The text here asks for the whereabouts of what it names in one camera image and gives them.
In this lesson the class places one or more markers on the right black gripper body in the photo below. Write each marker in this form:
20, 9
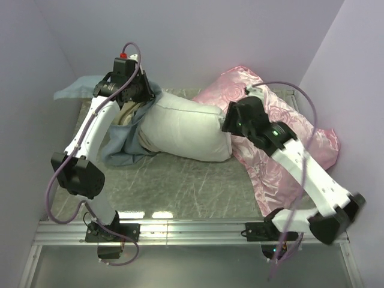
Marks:
236, 127

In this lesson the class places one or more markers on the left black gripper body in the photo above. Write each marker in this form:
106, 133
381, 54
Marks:
141, 91

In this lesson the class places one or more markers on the white pillow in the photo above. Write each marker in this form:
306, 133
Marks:
185, 128

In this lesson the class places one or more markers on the green beige patchwork pillowcase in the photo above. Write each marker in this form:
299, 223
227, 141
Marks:
123, 147

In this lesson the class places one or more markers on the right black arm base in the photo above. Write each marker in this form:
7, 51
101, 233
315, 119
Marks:
263, 231

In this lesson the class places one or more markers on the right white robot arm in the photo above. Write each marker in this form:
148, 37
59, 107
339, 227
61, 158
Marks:
336, 208

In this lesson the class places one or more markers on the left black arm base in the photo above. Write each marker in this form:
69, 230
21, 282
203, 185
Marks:
120, 234

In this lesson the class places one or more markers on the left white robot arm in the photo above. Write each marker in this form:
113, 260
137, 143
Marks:
75, 168

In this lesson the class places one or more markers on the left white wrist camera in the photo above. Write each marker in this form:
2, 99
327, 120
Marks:
134, 57

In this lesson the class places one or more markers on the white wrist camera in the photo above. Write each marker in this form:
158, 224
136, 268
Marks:
255, 92
134, 57

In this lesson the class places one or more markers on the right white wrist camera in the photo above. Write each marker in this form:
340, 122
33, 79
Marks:
255, 92

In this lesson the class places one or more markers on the aluminium front rail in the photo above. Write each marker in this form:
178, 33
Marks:
203, 231

